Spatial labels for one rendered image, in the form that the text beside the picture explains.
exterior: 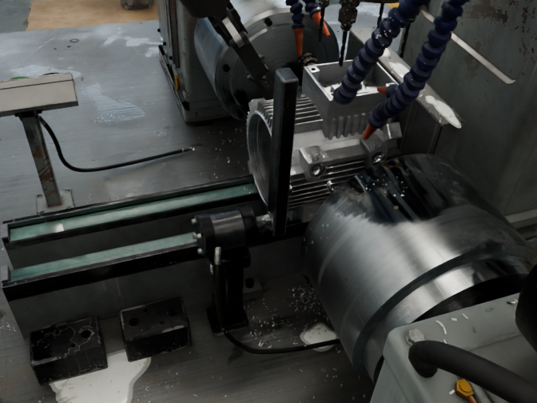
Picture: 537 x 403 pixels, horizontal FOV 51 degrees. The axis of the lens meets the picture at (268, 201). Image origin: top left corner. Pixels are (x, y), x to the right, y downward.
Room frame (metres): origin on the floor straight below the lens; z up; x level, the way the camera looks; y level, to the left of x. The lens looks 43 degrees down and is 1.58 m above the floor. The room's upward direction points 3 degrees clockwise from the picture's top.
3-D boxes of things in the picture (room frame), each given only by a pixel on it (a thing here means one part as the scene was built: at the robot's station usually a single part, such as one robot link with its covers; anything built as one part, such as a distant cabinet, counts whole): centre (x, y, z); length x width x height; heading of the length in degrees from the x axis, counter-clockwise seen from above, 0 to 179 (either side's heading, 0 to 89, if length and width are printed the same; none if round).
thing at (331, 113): (0.77, -0.12, 1.11); 0.12 x 0.11 x 0.07; 111
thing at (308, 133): (0.75, -0.08, 1.01); 0.20 x 0.19 x 0.19; 111
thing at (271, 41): (1.08, 0.04, 1.04); 0.37 x 0.25 x 0.25; 21
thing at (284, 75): (0.58, -0.01, 1.12); 0.04 x 0.03 x 0.26; 111
